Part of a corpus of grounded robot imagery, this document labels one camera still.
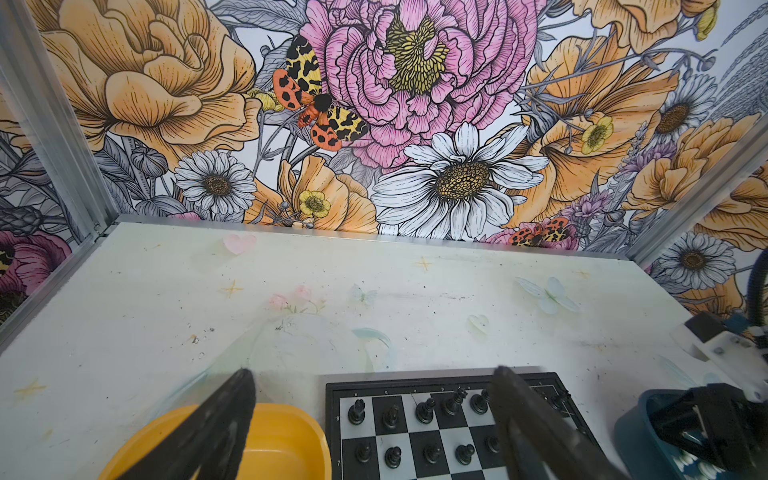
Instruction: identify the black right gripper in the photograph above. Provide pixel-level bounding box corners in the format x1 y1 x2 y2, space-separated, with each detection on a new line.
650 312 767 471

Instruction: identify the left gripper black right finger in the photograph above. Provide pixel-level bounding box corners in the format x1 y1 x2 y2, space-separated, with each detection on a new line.
488 366 627 479

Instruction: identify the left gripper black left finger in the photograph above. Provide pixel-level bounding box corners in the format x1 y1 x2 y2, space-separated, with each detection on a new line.
120 368 256 479

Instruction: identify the yellow plastic tray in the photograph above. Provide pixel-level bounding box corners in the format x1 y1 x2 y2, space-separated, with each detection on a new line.
99 403 332 480

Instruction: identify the teal plastic tray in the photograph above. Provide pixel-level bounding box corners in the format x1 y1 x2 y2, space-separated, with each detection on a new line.
614 390 767 479

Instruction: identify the black white chessboard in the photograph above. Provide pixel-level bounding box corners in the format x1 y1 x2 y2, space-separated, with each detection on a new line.
325 371 607 480

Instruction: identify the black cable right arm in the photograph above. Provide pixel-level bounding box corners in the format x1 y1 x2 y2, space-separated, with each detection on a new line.
746 247 768 328

